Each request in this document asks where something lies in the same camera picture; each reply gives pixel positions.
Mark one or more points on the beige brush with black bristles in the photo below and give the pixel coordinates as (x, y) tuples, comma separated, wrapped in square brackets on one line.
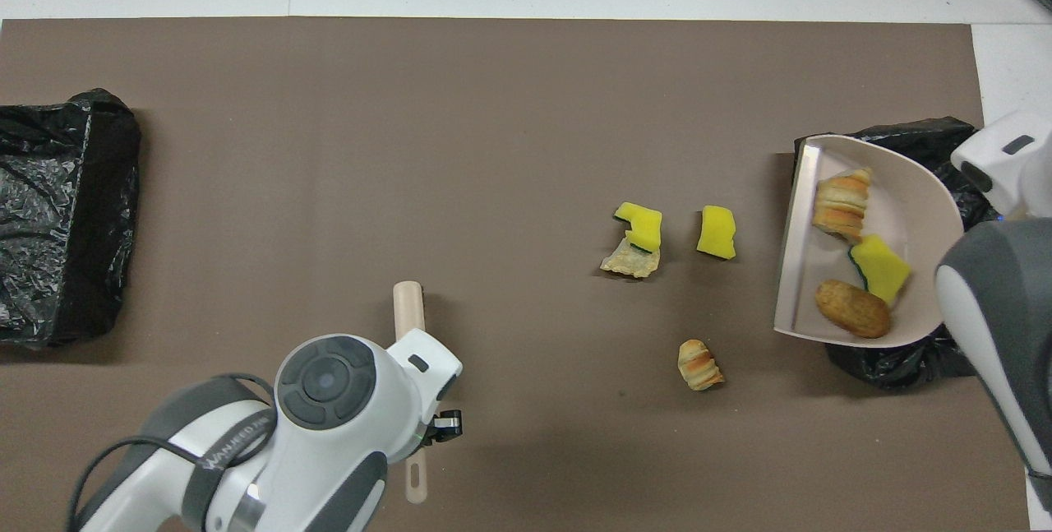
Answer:
[(408, 310)]

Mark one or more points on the large striped croissant piece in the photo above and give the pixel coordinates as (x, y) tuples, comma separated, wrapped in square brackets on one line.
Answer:
[(840, 203)]

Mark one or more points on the rectangular yellow sponge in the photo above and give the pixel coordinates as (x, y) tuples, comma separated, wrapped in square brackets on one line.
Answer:
[(716, 232)]

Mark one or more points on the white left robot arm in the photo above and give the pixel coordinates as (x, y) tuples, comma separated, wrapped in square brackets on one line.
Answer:
[(329, 380)]

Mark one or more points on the beige plastic dustpan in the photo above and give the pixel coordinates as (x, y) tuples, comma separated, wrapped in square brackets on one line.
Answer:
[(912, 203)]

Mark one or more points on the pale crusty bread chunk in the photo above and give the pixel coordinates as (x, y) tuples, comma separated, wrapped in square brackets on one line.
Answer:
[(626, 265)]

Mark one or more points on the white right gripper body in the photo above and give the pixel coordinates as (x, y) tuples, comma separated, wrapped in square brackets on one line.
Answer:
[(1015, 162)]

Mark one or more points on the small striped croissant piece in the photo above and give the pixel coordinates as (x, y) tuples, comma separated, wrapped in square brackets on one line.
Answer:
[(699, 366)]

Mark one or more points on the brown bread roll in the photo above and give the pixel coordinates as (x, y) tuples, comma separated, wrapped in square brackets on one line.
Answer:
[(853, 308)]

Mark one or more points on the notched yellow sponge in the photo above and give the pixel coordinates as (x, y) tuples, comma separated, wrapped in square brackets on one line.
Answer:
[(643, 224)]

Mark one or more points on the yellow sponge wedge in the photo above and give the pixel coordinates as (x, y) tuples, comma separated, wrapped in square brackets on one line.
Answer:
[(881, 267)]

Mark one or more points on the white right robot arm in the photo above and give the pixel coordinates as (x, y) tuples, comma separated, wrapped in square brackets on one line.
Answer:
[(994, 310)]

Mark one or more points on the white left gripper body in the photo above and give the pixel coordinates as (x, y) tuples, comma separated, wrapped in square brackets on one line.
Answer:
[(431, 376)]

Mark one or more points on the brown table mat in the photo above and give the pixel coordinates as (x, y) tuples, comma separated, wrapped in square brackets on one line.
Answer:
[(329, 145)]

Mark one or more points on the black bag-lined bin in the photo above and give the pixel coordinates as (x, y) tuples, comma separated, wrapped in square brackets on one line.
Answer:
[(896, 367), (49, 285)]

